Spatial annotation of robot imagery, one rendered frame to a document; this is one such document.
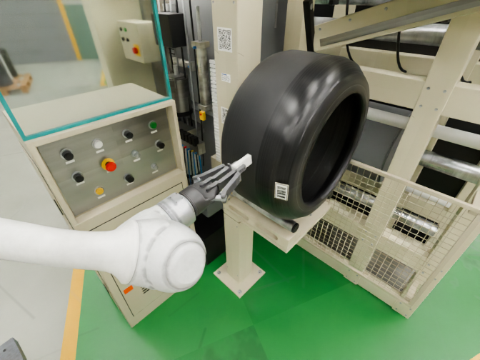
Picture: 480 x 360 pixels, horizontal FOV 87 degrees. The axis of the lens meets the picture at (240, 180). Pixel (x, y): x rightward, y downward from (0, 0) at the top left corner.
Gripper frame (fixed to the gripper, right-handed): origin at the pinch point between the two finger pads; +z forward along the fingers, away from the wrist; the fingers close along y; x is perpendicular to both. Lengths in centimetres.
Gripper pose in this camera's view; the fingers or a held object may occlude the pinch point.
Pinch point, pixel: (241, 164)
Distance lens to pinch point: 73.0
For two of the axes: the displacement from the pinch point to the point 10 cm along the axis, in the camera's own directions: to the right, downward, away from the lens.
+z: 6.9, -5.4, 4.9
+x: 1.0, 7.4, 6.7
